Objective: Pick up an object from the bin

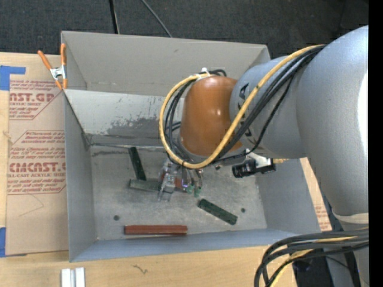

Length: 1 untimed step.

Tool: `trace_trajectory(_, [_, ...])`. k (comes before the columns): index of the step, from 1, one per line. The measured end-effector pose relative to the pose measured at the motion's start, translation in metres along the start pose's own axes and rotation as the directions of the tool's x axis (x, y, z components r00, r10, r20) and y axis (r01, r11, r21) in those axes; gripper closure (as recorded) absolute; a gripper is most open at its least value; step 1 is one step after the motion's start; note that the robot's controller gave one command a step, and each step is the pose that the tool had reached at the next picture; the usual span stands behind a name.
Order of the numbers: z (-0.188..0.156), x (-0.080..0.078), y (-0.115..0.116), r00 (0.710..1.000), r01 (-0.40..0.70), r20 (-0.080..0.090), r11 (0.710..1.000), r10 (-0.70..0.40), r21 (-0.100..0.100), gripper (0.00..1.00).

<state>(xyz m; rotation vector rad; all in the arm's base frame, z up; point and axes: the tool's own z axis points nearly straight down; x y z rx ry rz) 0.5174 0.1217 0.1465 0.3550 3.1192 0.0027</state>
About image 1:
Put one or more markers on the red-brown flat block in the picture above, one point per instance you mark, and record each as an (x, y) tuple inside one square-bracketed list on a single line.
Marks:
[(155, 230)]

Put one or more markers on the grey metal bin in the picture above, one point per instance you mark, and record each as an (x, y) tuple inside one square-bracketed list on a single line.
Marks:
[(119, 202)]

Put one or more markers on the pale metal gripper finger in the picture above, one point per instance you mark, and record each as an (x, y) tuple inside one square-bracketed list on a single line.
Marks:
[(161, 190), (170, 191)]

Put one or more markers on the brown cardboard board red print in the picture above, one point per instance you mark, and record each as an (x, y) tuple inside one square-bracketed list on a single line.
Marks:
[(36, 160)]

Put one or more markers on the black cylinder on white bracket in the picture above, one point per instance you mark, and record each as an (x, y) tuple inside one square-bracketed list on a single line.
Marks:
[(252, 167)]

